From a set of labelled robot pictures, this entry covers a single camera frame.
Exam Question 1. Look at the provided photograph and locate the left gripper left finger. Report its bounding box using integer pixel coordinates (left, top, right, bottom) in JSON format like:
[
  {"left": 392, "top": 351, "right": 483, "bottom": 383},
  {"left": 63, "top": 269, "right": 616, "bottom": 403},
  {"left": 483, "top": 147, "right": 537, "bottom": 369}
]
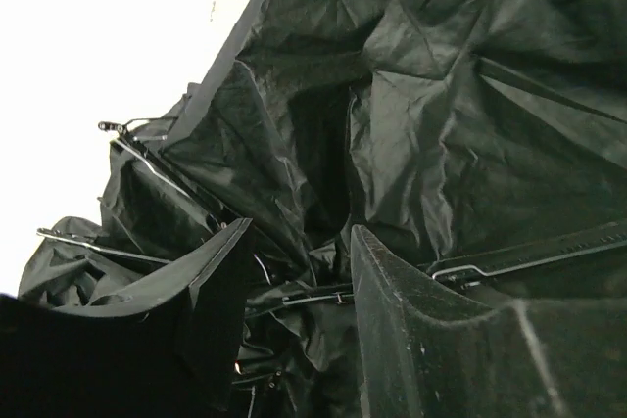
[{"left": 1, "top": 218, "right": 253, "bottom": 417}]

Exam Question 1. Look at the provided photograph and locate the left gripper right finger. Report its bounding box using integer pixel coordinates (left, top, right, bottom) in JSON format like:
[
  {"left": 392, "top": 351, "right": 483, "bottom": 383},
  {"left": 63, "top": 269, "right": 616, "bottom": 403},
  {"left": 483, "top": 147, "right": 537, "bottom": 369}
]
[{"left": 351, "top": 226, "right": 626, "bottom": 417}]

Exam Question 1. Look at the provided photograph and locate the beige umbrella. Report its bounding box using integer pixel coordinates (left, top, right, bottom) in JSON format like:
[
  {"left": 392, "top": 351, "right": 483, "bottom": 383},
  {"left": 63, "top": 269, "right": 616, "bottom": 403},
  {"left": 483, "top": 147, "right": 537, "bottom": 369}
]
[{"left": 15, "top": 0, "right": 626, "bottom": 417}]

